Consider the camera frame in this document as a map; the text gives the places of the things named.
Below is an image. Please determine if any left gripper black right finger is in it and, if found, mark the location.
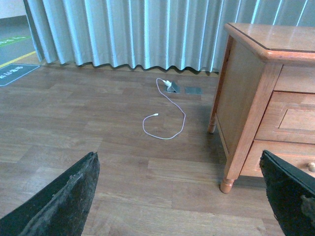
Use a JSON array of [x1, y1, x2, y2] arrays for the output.
[[260, 150, 315, 236]]

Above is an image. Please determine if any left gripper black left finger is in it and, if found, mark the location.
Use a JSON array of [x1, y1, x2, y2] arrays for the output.
[[0, 152, 100, 236]]

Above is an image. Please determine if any wooden drawer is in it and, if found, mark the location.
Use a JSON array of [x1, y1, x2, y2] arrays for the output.
[[255, 91, 315, 144], [240, 140, 315, 177]]

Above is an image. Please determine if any wooden nightstand cabinet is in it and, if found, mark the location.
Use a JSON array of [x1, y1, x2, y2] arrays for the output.
[[208, 23, 315, 193]]

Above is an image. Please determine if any closed grey floor socket cover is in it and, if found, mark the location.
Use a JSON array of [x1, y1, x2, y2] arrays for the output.
[[185, 87, 202, 95]]

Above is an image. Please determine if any green floor sign sticker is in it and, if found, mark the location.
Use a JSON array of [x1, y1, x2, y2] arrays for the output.
[[0, 63, 40, 87]]

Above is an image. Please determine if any open grey floor socket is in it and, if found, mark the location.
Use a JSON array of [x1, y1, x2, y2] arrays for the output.
[[164, 81, 180, 93]]

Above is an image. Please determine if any light blue pleated curtain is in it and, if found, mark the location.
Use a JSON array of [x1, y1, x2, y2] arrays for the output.
[[24, 0, 315, 71]]

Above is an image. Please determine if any white cable on floor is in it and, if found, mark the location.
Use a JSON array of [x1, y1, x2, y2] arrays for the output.
[[143, 78, 187, 141]]

